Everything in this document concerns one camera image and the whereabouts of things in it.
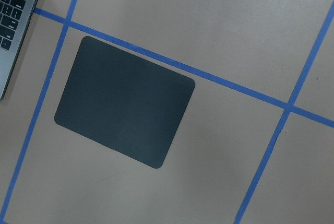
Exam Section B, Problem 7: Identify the grey laptop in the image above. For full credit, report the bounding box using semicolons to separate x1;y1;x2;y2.
1;0;38;99

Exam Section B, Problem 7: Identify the black mouse pad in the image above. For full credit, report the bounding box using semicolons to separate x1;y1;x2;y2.
54;36;195;169

